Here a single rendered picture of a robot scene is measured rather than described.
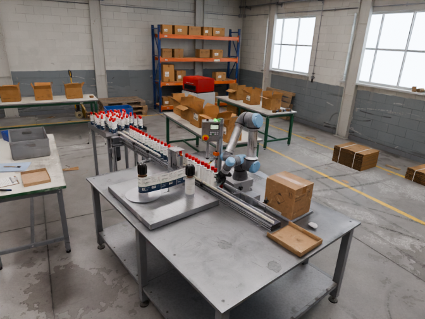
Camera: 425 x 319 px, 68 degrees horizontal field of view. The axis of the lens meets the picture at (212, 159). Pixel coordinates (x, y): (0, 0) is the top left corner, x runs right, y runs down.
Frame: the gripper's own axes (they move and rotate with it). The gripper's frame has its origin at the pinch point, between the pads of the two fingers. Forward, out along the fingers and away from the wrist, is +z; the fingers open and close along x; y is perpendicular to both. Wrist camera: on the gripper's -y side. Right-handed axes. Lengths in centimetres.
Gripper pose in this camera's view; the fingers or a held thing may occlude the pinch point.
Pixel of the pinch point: (218, 184)
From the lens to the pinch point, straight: 289.8
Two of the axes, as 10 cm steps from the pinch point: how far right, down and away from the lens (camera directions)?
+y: -7.7, 2.0, -6.0
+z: -3.5, 6.6, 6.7
